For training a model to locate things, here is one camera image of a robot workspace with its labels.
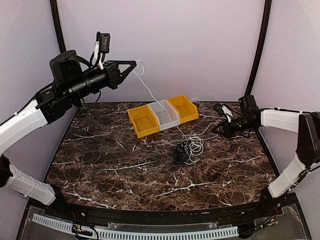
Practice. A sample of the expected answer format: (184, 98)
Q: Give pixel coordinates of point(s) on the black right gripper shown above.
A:
(227, 130)

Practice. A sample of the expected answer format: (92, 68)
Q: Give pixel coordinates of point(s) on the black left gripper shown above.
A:
(113, 71)

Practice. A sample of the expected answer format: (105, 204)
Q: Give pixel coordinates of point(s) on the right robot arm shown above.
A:
(307, 155)

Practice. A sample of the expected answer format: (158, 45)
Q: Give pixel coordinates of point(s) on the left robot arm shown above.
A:
(74, 78)

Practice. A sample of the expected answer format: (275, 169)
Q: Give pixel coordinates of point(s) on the right yellow plastic bin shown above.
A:
(187, 111)

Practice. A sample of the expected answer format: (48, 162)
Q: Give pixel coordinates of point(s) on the yellow plastic bin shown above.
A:
(187, 111)
(143, 120)

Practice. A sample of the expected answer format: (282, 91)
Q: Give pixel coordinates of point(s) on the white plastic bin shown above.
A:
(165, 114)

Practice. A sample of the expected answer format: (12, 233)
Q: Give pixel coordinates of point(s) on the left yellow plastic bin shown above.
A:
(143, 120)

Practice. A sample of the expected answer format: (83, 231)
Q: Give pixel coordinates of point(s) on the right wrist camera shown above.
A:
(223, 110)

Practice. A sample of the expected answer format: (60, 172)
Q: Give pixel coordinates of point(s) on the black front rail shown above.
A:
(232, 215)

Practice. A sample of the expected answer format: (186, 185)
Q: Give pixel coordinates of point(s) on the left black frame post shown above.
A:
(57, 25)

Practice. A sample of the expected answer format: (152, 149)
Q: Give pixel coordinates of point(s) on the black frame post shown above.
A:
(57, 25)
(259, 47)

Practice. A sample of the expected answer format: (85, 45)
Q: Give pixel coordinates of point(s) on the right black frame post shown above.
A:
(259, 47)

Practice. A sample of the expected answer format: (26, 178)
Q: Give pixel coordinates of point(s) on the white slotted cable duct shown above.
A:
(99, 233)

